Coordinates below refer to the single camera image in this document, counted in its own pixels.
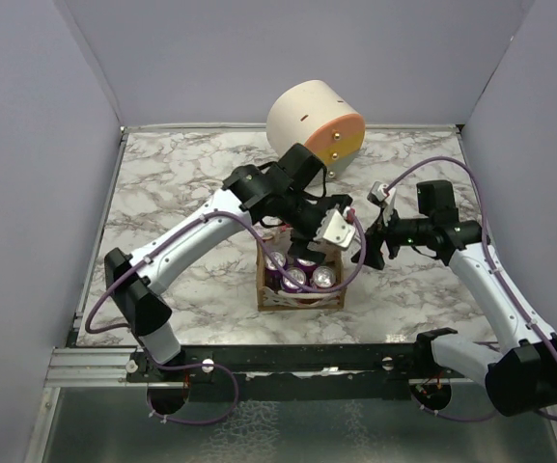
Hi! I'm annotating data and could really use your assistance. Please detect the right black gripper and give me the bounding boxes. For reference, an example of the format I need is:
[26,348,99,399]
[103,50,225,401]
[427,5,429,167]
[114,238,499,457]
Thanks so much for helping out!
[352,204,433,268]

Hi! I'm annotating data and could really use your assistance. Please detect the purple soda can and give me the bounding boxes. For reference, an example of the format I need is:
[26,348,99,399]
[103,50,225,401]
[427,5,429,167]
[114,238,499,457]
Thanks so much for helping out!
[280,267,308,294]
[293,258,319,274]
[264,251,287,290]

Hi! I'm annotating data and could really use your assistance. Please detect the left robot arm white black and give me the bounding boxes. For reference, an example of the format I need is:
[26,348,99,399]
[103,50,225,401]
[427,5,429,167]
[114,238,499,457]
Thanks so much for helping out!
[104,144,356,381]

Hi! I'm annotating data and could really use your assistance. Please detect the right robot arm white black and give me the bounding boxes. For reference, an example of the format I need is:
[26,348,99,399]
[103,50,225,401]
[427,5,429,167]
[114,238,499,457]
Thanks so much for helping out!
[356,180,557,417]

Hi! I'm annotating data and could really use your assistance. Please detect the round pastel drawer cabinet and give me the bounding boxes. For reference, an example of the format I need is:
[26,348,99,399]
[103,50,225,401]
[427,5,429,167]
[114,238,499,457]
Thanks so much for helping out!
[265,80,366,180]

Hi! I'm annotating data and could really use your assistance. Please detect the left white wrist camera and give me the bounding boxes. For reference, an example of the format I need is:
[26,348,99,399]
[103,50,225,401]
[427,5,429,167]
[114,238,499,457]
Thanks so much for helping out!
[315,208,357,251]

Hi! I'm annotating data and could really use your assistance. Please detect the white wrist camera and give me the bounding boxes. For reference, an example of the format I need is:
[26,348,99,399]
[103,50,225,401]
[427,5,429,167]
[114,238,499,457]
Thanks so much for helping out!
[315,208,357,251]
[367,181,396,225]

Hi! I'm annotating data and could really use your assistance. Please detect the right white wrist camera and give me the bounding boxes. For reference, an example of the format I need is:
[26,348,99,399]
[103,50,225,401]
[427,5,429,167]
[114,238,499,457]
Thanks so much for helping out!
[367,181,396,225]

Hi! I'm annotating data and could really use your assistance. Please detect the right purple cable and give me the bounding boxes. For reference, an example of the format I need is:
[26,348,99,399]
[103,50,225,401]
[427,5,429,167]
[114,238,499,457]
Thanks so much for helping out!
[383,156,557,422]

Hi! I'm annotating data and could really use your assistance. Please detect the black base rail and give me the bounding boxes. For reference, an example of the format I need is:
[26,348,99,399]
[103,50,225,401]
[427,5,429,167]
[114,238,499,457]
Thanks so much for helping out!
[126,342,456,402]

